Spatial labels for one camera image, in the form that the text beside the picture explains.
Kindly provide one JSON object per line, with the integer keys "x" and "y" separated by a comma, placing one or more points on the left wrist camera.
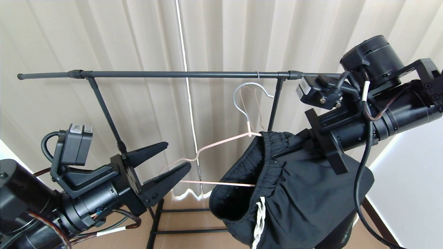
{"x": 76, "y": 148}

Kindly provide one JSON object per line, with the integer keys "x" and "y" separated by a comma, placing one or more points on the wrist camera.
{"x": 315, "y": 91}
{"x": 76, "y": 148}

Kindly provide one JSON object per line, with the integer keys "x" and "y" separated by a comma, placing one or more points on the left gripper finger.
{"x": 145, "y": 154}
{"x": 162, "y": 183}

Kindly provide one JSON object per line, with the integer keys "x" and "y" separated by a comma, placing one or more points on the beige curtain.
{"x": 104, "y": 34}

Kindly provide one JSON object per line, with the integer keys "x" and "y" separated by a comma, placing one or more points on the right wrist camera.
{"x": 315, "y": 91}

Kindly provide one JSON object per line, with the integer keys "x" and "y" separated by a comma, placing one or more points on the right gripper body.
{"x": 353, "y": 129}

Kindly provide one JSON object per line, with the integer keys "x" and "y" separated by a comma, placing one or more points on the black clothes rack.
{"x": 155, "y": 74}

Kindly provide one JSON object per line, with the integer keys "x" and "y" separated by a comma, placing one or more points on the pink clothes hanger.
{"x": 241, "y": 98}
{"x": 249, "y": 131}

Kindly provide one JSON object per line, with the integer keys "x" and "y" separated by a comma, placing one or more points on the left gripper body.
{"x": 100, "y": 200}

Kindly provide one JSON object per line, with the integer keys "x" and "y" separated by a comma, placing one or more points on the black shorts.
{"x": 304, "y": 200}

